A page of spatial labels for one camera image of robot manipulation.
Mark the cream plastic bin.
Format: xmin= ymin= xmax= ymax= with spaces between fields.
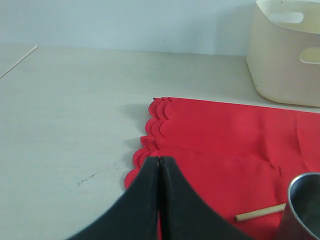
xmin=246 ymin=0 xmax=320 ymax=107

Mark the stainless steel cup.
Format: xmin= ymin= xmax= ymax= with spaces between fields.
xmin=275 ymin=172 xmax=320 ymax=240

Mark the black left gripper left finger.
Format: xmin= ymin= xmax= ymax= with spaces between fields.
xmin=69 ymin=157 xmax=160 ymax=240

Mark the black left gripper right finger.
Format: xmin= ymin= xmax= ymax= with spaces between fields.
xmin=159 ymin=156 xmax=251 ymax=240

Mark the lower wooden chopstick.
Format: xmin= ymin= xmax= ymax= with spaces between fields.
xmin=234 ymin=203 xmax=286 ymax=222

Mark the red tablecloth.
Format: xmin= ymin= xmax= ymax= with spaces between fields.
xmin=124 ymin=97 xmax=320 ymax=240

